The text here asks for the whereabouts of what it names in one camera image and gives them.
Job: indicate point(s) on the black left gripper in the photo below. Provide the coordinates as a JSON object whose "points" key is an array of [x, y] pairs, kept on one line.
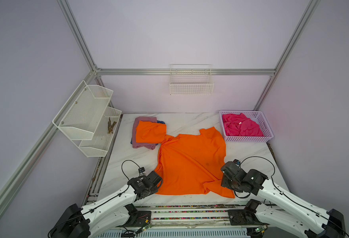
{"points": [[154, 190]]}

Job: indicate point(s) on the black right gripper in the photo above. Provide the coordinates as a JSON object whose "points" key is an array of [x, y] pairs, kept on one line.
{"points": [[224, 182]]}

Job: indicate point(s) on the orange t-shirt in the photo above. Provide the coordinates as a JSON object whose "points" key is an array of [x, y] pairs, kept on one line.
{"points": [[191, 164], [149, 132]]}

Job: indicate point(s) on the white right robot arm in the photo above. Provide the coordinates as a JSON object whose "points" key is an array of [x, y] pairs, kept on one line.
{"points": [[296, 216]]}

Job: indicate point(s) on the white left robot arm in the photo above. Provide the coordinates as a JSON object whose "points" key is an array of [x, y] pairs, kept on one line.
{"points": [[113, 211]]}

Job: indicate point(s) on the folded mauve t-shirt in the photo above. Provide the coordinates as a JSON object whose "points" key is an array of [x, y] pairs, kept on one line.
{"points": [[133, 142]]}

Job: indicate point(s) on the folded orange t-shirt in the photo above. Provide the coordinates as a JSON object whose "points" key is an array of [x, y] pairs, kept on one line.
{"points": [[149, 132]]}

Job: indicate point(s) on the pink t-shirt in basket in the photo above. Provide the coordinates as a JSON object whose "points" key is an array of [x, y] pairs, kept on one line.
{"points": [[240, 125]]}

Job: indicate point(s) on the white mesh lower shelf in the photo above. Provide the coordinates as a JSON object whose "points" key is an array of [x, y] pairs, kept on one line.
{"points": [[99, 145]]}

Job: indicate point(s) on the white mesh shelf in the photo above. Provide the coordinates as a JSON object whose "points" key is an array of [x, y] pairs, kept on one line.
{"points": [[81, 116], [99, 145]]}

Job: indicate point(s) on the lilac perforated plastic basket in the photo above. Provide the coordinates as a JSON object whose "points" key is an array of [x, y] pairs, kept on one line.
{"points": [[257, 117]]}

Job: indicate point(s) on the wooden clothespins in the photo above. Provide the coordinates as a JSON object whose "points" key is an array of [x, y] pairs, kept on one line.
{"points": [[111, 125]]}

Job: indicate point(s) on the white mesh upper shelf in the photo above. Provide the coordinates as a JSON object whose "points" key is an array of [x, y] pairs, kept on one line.
{"points": [[81, 116]]}

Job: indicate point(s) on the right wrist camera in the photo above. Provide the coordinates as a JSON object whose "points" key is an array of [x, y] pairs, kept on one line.
{"points": [[237, 162]]}

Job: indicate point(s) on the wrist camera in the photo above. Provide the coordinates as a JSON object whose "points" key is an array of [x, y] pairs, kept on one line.
{"points": [[142, 172], [237, 162]]}

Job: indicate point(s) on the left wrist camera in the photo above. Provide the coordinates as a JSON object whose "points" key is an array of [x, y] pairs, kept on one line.
{"points": [[142, 172]]}

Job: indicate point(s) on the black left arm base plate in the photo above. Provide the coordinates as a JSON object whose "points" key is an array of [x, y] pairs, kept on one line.
{"points": [[138, 218]]}

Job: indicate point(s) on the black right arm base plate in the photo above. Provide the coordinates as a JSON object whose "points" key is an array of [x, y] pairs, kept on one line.
{"points": [[241, 217]]}

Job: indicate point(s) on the white wire wall basket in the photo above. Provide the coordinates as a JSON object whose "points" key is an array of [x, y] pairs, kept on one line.
{"points": [[191, 79]]}

